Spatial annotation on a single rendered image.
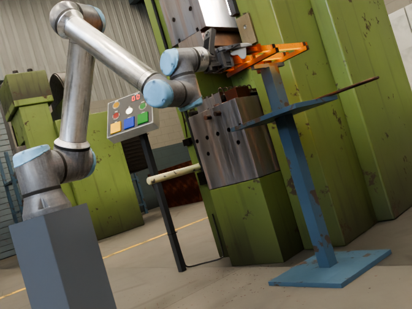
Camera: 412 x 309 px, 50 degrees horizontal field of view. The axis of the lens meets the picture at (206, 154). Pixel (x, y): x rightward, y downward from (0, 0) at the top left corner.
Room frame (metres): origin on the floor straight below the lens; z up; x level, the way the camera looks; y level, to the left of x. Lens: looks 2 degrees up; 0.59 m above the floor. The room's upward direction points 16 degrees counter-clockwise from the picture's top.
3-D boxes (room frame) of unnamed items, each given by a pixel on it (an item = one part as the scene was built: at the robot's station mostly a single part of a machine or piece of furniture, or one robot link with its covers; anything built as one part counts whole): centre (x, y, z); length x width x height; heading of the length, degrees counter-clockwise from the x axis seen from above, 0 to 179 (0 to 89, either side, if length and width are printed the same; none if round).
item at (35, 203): (1.78, 0.67, 0.65); 0.19 x 0.19 x 0.10
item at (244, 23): (2.46, -0.42, 1.27); 0.09 x 0.02 x 0.17; 47
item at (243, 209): (2.71, -0.29, 0.23); 0.56 x 0.38 x 0.47; 137
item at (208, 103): (2.74, -0.24, 0.96); 0.42 x 0.20 x 0.09; 137
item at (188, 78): (1.55, 0.01, 0.87); 0.12 x 0.09 x 0.12; 148
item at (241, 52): (1.68, -0.24, 0.98); 0.09 x 0.03 x 0.06; 92
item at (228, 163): (2.71, -0.29, 0.69); 0.56 x 0.38 x 0.45; 137
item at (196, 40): (2.74, -0.24, 1.32); 0.42 x 0.20 x 0.10; 137
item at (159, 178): (2.76, 0.21, 0.62); 0.44 x 0.05 x 0.05; 137
